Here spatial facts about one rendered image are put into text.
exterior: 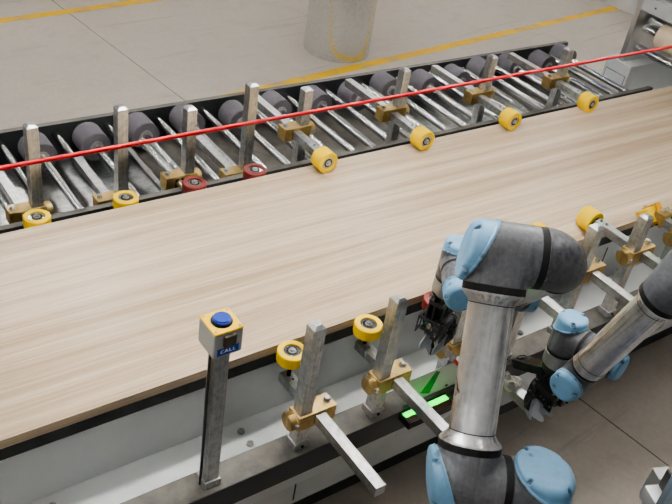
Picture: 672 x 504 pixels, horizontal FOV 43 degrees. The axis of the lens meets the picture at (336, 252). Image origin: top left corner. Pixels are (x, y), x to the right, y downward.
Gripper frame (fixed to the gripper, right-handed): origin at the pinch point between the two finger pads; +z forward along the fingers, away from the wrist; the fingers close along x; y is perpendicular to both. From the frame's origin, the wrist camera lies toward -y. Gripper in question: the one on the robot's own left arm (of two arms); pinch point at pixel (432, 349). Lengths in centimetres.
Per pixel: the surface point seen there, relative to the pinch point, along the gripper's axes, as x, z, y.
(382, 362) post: -10.0, 6.7, 6.7
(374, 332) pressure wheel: -17.9, 6.2, -1.5
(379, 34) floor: -252, 90, -399
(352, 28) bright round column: -237, 65, -331
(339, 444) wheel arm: -5.9, 15.8, 30.1
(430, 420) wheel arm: 7.7, 14.1, 8.5
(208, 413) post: -28, 3, 54
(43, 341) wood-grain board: -77, 8, 60
